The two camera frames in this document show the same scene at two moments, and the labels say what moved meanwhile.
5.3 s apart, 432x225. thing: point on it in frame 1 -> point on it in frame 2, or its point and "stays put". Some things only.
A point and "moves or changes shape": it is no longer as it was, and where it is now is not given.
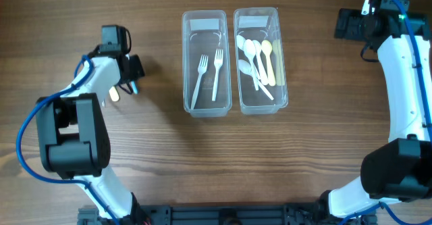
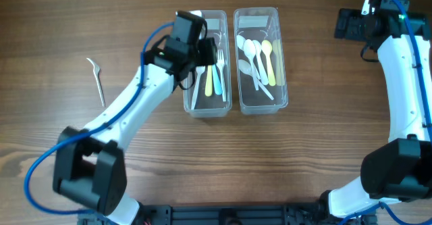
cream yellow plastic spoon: x=266 y=47 stays put
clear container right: x=260 y=61 stays put
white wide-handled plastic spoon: x=257 y=46 stays put
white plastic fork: x=201 y=69 stays put
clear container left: x=206 y=63 stays put
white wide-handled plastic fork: x=133 y=86 moves or changes shape
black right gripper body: x=354 y=23 stays put
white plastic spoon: x=250 y=48 stays put
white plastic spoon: x=246 y=67 stays put
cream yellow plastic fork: x=114 y=94 -> x=208 y=86
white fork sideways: x=218 y=62 moves or changes shape
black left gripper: x=138 y=71 -> x=211 y=53
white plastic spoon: x=250 y=50 -> x=240 y=40
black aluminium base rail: x=229 y=214 stays put
